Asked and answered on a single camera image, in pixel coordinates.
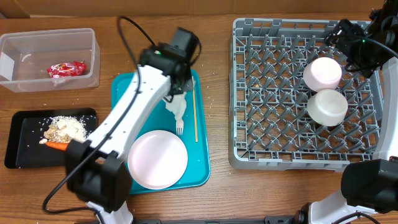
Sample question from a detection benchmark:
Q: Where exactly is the food scraps pile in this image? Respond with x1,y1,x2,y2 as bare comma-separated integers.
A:
39,124,72,144

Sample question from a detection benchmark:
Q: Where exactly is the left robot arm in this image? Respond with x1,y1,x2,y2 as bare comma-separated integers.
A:
64,27,200,223

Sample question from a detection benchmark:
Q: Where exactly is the white rice pile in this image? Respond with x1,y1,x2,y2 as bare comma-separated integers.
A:
51,116,88,142

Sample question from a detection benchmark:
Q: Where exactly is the white plastic spoon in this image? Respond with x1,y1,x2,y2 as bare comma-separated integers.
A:
176,118,184,135

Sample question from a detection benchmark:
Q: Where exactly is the orange carrot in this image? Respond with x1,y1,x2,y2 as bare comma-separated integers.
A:
45,142,68,151

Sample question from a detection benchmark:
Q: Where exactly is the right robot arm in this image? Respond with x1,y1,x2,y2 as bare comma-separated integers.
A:
293,1,397,223

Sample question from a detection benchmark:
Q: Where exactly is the red snack wrapper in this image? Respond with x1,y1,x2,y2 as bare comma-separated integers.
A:
47,61,86,78

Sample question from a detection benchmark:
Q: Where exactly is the wooden chopstick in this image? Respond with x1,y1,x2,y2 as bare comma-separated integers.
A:
192,76,198,142

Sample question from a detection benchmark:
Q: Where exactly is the pink round plate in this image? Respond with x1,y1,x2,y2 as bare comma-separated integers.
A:
127,130,188,190

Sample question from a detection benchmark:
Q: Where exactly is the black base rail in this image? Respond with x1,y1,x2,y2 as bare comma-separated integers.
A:
133,213,308,224

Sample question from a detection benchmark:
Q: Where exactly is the white napkin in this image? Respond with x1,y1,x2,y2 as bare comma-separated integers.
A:
163,92,187,121

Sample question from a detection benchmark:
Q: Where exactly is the black plastic tray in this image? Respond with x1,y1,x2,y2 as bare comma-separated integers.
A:
4,108,98,169

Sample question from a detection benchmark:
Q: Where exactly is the clear plastic bin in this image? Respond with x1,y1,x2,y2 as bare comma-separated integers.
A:
1,28,101,93

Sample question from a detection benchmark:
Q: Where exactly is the grey dishwasher rack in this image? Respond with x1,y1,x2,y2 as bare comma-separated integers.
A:
229,18,379,172

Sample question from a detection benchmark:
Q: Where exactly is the teal plastic tray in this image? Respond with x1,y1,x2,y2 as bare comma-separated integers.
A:
111,68,211,195

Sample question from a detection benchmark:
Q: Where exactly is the pink bowl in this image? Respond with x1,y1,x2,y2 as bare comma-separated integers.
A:
303,57,342,92

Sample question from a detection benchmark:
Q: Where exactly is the white bowl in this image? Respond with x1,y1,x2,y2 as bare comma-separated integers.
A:
307,89,348,126

